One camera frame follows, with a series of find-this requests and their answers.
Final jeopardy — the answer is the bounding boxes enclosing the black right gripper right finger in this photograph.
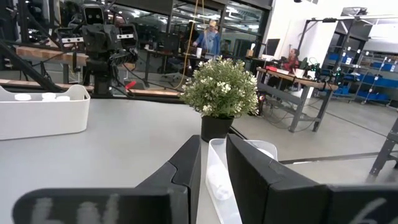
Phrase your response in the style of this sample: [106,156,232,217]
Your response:
[226,133,398,224]

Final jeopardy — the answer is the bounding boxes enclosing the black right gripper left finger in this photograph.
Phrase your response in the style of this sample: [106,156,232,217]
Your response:
[11,134,202,224]

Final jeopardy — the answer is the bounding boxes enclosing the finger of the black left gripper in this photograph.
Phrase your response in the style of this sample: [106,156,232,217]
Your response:
[119,24,140,52]
[57,27,85,52]

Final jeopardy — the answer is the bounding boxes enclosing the clear plastic bin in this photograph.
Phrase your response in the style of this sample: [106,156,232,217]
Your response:
[205,138,279,224]

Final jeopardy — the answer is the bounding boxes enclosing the translucent white plastic bin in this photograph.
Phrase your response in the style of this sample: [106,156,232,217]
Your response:
[0,83,91,141]

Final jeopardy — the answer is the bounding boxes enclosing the wooden workbench top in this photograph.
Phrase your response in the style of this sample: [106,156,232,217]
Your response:
[15,45,137,68]

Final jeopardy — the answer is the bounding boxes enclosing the person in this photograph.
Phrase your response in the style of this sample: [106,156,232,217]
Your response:
[192,19,222,57]
[280,48,302,75]

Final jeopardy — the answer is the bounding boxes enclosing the artificial green plant black pot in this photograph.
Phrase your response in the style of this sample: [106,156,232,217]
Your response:
[179,55,260,143]

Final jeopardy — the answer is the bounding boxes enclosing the wooden top work table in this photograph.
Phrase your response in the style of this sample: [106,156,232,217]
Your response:
[255,66,340,134]

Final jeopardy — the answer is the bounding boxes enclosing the black computer monitor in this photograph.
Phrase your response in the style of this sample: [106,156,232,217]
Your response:
[265,38,281,57]

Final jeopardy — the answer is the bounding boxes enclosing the metal shelf blue bins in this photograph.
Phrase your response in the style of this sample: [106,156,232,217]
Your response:
[322,18,398,105]

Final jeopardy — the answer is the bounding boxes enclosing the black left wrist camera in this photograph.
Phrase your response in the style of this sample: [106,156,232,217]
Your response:
[83,3,106,26]

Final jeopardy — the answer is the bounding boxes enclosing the grey metal frame leg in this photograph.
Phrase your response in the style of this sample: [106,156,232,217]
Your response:
[366,117,398,184]

